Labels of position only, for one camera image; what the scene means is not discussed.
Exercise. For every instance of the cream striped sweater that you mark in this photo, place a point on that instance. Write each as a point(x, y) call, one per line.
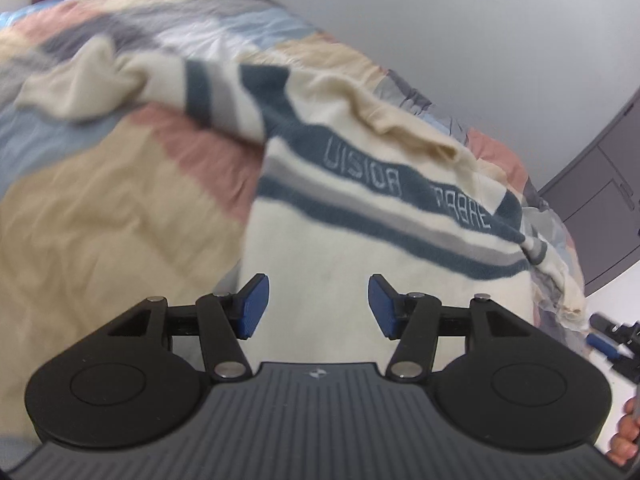
point(325, 240)

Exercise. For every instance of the patchwork quilt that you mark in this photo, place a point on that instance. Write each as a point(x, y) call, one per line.
point(100, 210)

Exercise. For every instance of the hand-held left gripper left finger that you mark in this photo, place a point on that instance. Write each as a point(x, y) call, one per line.
point(254, 305)

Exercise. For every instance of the person's right hand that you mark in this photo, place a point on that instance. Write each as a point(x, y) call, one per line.
point(629, 435)

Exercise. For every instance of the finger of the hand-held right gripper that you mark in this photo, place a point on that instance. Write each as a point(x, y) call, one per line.
point(622, 332)
point(605, 344)

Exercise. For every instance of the grey wardrobe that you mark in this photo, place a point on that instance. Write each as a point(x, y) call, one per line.
point(600, 200)

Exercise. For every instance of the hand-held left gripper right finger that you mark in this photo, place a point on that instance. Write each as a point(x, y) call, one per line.
point(382, 305)

